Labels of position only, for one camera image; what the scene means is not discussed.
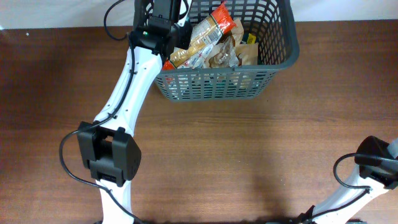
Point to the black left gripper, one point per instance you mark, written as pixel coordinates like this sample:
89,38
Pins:
188,34

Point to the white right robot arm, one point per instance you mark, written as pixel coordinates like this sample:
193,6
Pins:
374,174

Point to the grey plastic basket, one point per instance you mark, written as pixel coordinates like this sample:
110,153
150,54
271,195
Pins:
271,22

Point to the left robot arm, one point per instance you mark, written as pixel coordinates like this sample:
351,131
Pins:
107,147

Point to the brown white snack bag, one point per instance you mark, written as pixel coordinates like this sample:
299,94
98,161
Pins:
223,54

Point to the green coffee bag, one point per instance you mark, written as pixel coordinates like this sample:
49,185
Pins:
248,38

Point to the beige noodle packet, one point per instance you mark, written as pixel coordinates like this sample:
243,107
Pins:
245,54

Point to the orange spaghetti packet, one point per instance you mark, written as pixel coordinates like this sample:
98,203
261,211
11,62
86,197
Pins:
208,31

